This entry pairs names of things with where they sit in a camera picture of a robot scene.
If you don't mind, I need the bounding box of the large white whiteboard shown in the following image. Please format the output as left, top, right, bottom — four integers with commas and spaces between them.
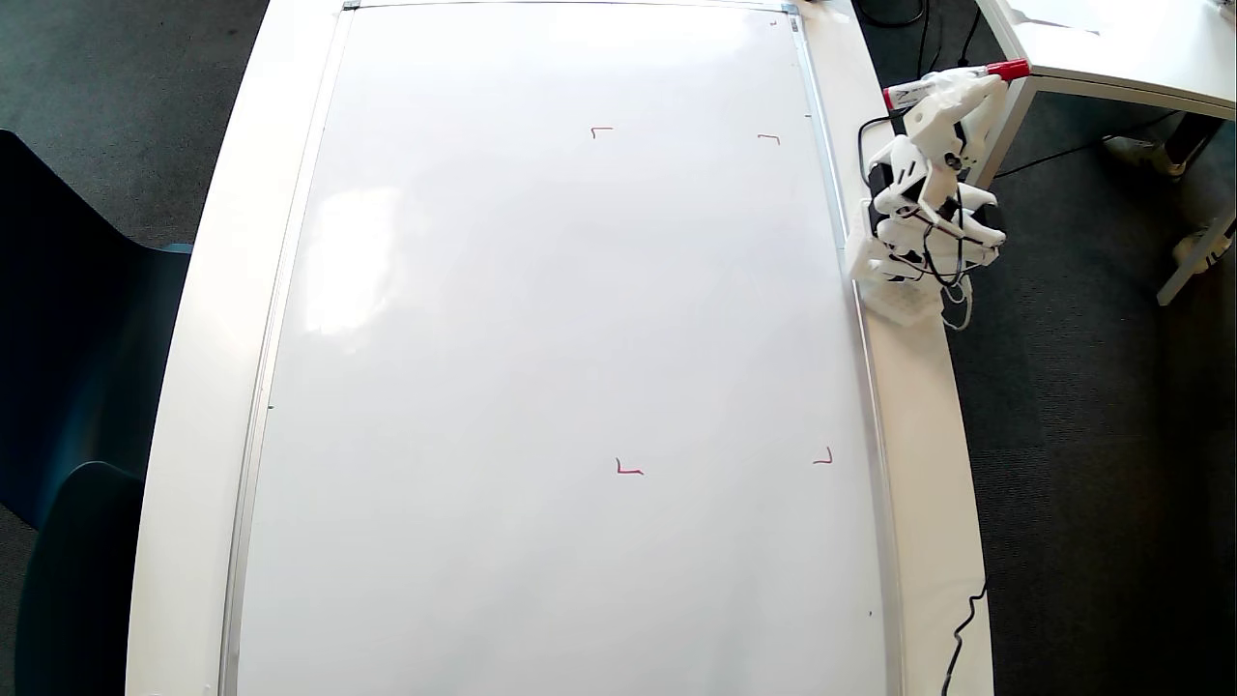
217, 0, 909, 696

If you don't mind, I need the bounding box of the black camera cable on arm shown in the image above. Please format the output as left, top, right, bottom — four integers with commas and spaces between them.
857, 113, 969, 291

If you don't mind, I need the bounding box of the dark trouser leg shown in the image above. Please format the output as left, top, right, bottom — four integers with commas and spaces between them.
1164, 113, 1228, 169

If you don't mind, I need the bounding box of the dark blue chair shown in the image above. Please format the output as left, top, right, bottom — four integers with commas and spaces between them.
0, 130, 194, 696

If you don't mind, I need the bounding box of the white side table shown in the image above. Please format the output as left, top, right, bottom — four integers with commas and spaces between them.
952, 0, 1237, 306

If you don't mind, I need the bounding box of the red whiteboard marker pen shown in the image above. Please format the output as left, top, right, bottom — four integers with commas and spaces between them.
882, 59, 1032, 110

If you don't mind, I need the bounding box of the black cable under side table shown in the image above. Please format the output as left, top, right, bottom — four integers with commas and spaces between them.
995, 110, 1183, 181

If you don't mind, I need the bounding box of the black floor cable with plug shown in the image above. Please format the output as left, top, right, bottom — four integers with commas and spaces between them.
956, 0, 983, 71

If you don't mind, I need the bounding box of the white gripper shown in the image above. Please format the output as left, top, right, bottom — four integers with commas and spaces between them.
904, 73, 1008, 173

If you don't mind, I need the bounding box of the black looped floor cable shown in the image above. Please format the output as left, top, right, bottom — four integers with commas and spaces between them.
855, 0, 932, 80

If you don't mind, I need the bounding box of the white sneaker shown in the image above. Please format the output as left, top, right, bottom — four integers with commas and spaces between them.
1105, 133, 1187, 179
1171, 225, 1236, 275

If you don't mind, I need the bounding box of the white cable at arm base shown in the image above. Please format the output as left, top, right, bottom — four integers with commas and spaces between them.
941, 275, 973, 333

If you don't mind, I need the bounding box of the thin black cable on table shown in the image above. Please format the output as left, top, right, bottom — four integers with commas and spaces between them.
941, 577, 989, 696

